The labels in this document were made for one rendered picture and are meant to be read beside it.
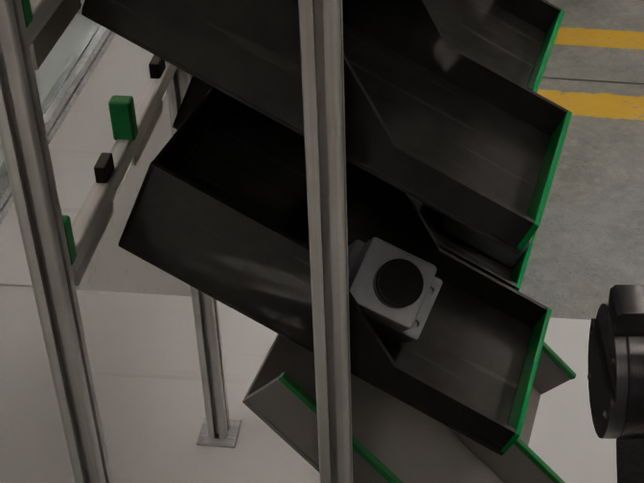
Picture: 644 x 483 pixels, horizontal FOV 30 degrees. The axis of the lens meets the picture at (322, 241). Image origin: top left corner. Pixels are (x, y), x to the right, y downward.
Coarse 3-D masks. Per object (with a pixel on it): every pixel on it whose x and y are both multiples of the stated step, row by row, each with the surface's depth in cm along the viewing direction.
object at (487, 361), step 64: (192, 128) 78; (256, 128) 84; (192, 192) 72; (256, 192) 85; (384, 192) 84; (192, 256) 75; (256, 256) 74; (448, 256) 85; (256, 320) 77; (448, 320) 83; (512, 320) 86; (384, 384) 76; (448, 384) 79; (512, 384) 81
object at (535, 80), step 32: (448, 0) 87; (480, 0) 89; (512, 0) 88; (544, 0) 88; (448, 32) 84; (480, 32) 85; (512, 32) 87; (544, 32) 89; (512, 64) 84; (544, 64) 81
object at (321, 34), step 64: (0, 0) 61; (320, 0) 59; (0, 64) 64; (320, 64) 62; (0, 128) 66; (320, 128) 64; (320, 192) 66; (64, 256) 72; (320, 256) 68; (64, 320) 73; (320, 320) 71; (64, 384) 77; (320, 384) 74; (320, 448) 77
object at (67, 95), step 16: (112, 32) 202; (96, 48) 193; (80, 64) 188; (96, 64) 194; (80, 80) 187; (64, 96) 180; (48, 112) 176; (64, 112) 180; (48, 128) 174; (48, 144) 174; (0, 192) 159; (0, 208) 158
